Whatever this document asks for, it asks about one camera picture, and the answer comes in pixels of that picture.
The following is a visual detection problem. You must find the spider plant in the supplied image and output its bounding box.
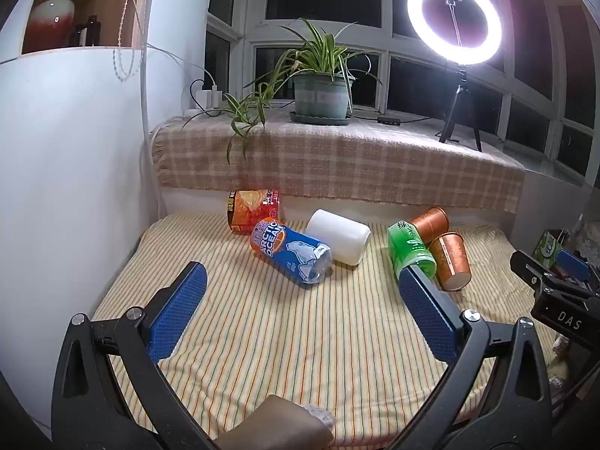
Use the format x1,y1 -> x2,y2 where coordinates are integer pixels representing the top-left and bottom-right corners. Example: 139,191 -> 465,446
183,18 -> 399,166

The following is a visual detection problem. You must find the copper paper cup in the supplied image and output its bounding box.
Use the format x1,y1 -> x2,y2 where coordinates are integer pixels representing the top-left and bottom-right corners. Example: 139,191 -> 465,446
411,206 -> 451,245
428,231 -> 471,291

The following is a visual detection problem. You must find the ring light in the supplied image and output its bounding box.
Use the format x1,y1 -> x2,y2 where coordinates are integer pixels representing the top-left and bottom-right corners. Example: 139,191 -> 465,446
406,0 -> 503,65

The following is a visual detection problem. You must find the green plant pot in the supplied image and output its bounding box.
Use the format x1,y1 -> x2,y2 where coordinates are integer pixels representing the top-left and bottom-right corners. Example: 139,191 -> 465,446
292,72 -> 353,118

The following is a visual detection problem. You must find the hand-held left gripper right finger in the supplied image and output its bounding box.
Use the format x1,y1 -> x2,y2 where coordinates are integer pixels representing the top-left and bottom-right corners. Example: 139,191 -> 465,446
384,265 -> 554,450

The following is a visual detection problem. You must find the plaid cloth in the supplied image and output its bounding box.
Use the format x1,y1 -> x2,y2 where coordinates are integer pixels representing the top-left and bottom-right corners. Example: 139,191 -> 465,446
151,115 -> 526,215

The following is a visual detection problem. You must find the black tripod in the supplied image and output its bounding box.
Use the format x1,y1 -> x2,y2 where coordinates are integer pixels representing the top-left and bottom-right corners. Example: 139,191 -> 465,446
438,63 -> 483,153

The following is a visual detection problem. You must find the green box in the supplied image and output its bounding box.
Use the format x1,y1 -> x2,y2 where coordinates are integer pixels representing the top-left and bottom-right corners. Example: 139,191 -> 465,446
534,229 -> 571,264

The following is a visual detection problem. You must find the white cable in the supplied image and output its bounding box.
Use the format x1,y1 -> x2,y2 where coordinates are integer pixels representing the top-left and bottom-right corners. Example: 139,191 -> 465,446
147,41 -> 217,89

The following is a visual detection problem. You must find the white cup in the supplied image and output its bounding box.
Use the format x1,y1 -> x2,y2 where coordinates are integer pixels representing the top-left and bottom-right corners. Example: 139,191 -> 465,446
304,209 -> 372,266

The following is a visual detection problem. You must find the striped yellow mat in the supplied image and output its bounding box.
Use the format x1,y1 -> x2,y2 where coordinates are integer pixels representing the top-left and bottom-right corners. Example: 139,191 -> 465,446
91,211 -> 563,444

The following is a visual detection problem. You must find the orange printed cup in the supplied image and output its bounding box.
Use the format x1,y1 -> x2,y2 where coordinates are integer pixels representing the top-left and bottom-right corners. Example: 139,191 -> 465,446
227,189 -> 282,235

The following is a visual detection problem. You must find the blue printed cup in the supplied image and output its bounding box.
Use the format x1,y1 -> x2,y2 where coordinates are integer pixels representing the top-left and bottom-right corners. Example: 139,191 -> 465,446
250,218 -> 335,288

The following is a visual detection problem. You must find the white bead cord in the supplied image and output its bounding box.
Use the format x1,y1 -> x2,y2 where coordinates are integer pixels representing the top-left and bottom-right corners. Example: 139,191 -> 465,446
110,0 -> 142,81

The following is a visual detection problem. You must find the red ceramic vase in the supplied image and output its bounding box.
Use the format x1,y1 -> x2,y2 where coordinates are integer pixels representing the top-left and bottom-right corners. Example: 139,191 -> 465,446
22,0 -> 78,54

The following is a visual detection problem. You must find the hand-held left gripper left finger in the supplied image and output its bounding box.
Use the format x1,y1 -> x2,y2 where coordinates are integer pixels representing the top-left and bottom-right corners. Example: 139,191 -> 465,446
51,261 -> 221,450

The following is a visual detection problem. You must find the white framed window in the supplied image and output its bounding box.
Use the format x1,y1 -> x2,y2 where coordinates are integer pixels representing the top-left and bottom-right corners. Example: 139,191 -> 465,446
205,0 -> 600,186

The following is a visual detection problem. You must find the green pot saucer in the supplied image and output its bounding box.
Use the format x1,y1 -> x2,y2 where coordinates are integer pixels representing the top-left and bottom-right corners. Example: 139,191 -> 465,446
288,110 -> 355,126

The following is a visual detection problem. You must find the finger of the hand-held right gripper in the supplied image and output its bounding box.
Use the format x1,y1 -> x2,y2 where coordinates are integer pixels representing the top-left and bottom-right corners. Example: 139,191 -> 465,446
557,249 -> 592,283
510,249 -> 554,288

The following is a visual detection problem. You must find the green printed cup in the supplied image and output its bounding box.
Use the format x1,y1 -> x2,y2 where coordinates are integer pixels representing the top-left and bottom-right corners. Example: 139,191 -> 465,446
387,221 -> 438,282

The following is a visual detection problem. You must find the white cabinet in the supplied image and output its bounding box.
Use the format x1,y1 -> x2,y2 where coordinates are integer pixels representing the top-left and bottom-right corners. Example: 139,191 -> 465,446
0,0 -> 217,432

